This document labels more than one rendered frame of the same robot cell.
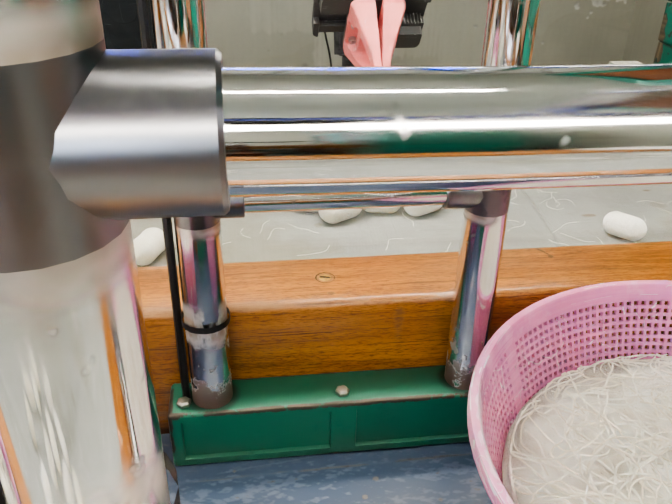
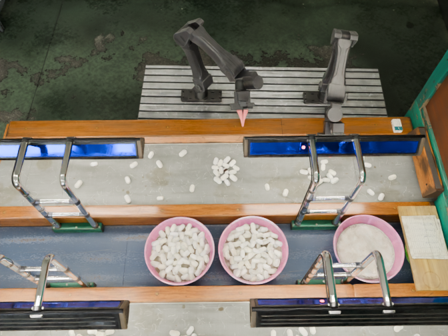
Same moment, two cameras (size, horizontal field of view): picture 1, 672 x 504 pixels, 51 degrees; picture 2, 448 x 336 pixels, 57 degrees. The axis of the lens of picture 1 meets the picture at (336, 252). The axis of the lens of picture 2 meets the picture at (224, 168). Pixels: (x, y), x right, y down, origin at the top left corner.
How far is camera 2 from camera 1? 139 cm
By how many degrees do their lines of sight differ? 32
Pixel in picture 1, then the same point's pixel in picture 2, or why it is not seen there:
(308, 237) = not seen: hidden behind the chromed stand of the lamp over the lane
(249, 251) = (301, 193)
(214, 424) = (297, 227)
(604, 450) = (351, 240)
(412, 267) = (330, 207)
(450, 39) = not seen: outside the picture
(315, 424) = (311, 227)
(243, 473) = (301, 232)
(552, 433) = (345, 237)
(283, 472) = (306, 232)
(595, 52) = not seen: outside the picture
